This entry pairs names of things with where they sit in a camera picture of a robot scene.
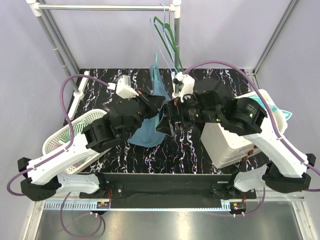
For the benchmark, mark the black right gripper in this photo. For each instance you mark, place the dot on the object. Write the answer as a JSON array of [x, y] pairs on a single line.
[[176, 112]]

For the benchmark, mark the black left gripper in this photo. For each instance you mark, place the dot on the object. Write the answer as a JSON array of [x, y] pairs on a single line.
[[154, 103]]

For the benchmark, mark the teal tank top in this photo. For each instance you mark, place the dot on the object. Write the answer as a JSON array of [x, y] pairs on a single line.
[[147, 136]]

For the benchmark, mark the teal plastic hanger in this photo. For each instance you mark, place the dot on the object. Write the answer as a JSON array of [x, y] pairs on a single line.
[[154, 71]]

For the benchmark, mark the light blue wire hanger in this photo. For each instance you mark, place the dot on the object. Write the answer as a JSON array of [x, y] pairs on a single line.
[[161, 48]]

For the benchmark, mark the green velvet hanger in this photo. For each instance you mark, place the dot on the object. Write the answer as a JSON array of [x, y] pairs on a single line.
[[166, 35]]

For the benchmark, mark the green striped tank top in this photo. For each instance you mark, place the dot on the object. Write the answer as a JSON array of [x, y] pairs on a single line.
[[77, 128]]

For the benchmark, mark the pink tank top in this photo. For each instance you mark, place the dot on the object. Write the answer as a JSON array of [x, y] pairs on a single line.
[[77, 164]]

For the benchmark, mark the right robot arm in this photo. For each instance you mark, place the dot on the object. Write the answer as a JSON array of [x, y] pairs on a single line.
[[209, 102]]

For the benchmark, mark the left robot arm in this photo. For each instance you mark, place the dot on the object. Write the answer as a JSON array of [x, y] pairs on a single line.
[[45, 176]]

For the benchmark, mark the white storage box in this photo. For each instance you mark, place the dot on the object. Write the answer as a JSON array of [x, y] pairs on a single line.
[[225, 148]]

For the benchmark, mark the white perforated plastic basket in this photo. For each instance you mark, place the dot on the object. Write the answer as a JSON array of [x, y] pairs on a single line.
[[51, 142]]

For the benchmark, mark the teal cat-ear headphones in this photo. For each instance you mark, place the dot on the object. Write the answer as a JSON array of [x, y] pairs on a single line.
[[273, 107]]

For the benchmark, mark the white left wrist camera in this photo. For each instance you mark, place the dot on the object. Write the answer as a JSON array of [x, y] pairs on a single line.
[[123, 87]]

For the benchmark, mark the black mounting base plate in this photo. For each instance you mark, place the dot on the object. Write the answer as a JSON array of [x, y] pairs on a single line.
[[150, 192]]

